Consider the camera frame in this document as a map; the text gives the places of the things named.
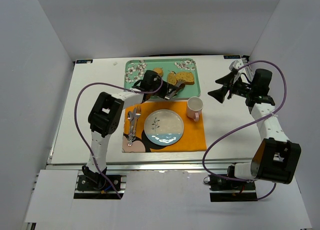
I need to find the small yellow cake slice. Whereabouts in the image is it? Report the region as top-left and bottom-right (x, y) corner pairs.
(167, 71), (177, 86)

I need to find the white and blue plate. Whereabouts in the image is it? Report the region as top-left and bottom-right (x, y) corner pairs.
(143, 109), (184, 146)

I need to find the green floral tray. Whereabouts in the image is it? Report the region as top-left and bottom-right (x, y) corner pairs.
(124, 58), (201, 99)

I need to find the aluminium frame rail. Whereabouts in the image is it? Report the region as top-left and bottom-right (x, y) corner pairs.
(46, 152), (253, 171)

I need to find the silver spoon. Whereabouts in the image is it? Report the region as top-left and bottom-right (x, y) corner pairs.
(127, 111), (134, 146)

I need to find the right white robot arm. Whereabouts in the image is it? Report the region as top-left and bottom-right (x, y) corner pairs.
(208, 68), (301, 184)

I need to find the left blue table label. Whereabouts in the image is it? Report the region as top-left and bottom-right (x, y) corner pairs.
(75, 59), (93, 64)

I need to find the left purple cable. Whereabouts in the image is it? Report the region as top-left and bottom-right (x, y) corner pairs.
(74, 76), (164, 199)

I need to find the right blue table label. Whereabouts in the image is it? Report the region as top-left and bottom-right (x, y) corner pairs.
(223, 55), (241, 60)

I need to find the large yellow cake slice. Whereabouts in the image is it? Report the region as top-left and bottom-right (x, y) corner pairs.
(175, 72), (195, 85)

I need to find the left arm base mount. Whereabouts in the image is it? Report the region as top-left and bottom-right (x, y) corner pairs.
(73, 173), (127, 200)

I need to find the round yellow muffin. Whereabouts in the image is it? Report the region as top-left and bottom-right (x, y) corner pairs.
(153, 68), (164, 77)

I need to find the orange cartoon placemat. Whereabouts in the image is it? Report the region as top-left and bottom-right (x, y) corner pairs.
(122, 101), (207, 153)

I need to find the blue table label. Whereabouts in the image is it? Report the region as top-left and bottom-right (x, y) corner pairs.
(75, 59), (93, 64)
(223, 55), (241, 60)

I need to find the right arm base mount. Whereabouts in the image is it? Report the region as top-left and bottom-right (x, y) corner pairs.
(203, 163), (258, 202)

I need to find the pink and white mug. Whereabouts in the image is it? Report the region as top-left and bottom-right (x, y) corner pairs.
(186, 97), (204, 122)

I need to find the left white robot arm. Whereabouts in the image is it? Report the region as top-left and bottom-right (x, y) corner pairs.
(82, 70), (185, 182)

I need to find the silver fork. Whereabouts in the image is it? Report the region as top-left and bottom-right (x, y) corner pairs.
(132, 105), (142, 139)

